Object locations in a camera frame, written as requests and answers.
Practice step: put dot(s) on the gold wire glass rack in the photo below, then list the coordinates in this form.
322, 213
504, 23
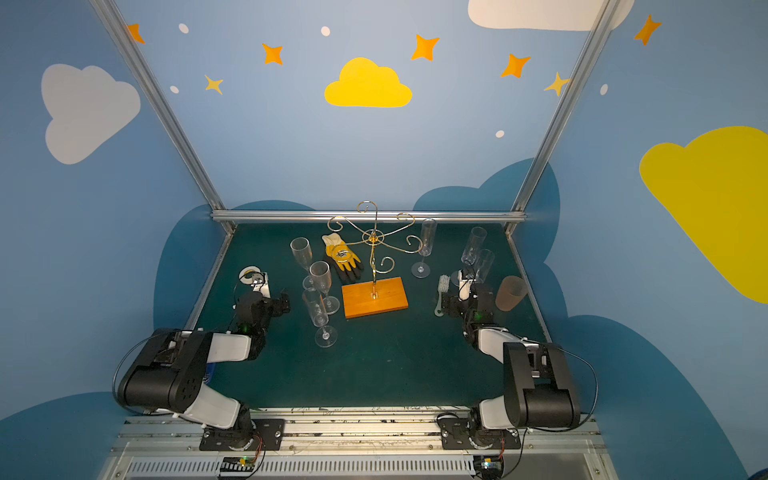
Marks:
374, 237

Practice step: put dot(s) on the white tape roll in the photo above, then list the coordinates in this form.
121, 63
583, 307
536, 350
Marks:
249, 273

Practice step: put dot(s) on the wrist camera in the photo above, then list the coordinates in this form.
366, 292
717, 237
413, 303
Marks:
259, 283
465, 282

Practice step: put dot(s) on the frosted brown plastic cup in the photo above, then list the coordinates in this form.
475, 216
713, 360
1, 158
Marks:
511, 292

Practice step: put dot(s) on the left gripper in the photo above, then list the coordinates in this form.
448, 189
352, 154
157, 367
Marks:
274, 303

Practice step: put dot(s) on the aluminium frame back bar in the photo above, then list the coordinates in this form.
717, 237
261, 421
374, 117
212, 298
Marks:
311, 216

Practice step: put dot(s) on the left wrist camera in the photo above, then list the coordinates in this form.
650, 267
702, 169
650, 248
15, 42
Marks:
259, 283

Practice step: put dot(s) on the pale green scrub brush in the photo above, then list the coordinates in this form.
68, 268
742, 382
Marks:
442, 289

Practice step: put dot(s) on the clear flute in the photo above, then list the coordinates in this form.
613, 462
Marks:
326, 335
483, 265
320, 274
302, 252
473, 245
421, 269

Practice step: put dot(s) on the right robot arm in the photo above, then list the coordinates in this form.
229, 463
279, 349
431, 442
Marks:
538, 388

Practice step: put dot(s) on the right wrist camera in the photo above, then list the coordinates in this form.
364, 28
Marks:
465, 282

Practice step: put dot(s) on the yellow black rubber glove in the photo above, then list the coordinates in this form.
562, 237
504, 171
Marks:
339, 255

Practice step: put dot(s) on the orange wooden rack base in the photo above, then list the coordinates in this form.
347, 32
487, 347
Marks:
371, 298

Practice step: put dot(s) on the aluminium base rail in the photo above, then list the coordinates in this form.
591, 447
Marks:
423, 442

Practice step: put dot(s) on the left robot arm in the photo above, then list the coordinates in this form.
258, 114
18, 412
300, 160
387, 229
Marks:
167, 376

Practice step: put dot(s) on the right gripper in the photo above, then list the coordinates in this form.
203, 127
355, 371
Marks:
455, 303

